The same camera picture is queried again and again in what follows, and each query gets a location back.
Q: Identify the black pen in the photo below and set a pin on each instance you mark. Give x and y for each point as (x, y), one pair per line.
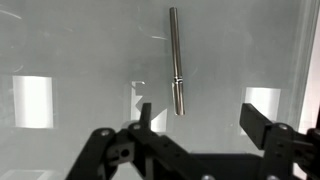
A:
(176, 66)

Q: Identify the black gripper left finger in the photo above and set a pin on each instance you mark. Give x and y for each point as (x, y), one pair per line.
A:
(146, 143)

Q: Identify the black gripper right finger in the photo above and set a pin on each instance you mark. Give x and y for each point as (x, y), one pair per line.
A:
(266, 133)

